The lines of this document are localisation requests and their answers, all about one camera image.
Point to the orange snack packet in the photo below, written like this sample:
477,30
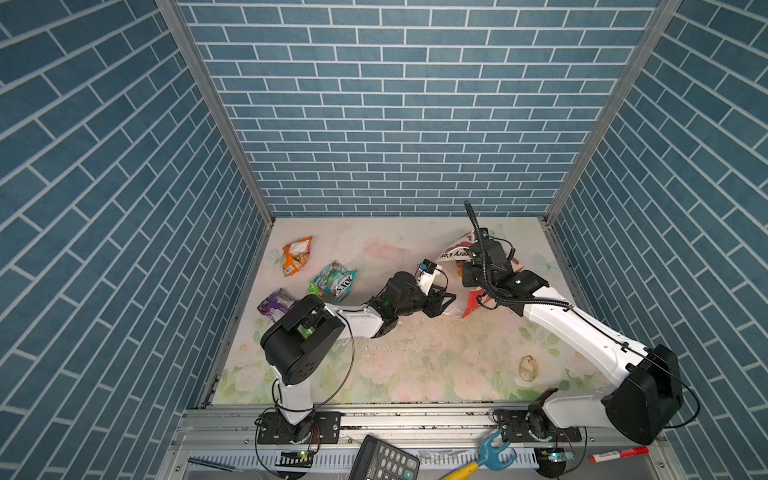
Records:
296,255

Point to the aluminium front rail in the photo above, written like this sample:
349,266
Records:
225,443

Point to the red marker pen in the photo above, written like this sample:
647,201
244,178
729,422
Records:
618,454

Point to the black calculator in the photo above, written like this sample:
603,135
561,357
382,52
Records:
379,460

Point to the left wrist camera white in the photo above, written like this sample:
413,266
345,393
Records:
425,275

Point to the green chips bag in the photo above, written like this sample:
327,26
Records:
305,331

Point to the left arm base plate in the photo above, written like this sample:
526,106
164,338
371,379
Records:
274,429

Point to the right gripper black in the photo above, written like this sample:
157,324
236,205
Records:
467,278

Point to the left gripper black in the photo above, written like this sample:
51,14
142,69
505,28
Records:
432,302

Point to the purple snack packet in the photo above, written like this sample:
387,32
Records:
276,305

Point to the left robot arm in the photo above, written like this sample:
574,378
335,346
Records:
296,345

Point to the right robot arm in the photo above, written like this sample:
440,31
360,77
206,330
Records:
645,390

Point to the blue yellow clamp tool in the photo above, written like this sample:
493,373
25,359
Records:
488,456

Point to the green snack packet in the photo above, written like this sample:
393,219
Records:
333,283

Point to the beige shell sticker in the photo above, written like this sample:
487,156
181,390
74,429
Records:
528,368

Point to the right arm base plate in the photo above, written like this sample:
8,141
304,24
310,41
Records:
527,426

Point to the red white paper bag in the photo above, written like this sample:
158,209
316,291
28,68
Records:
455,260

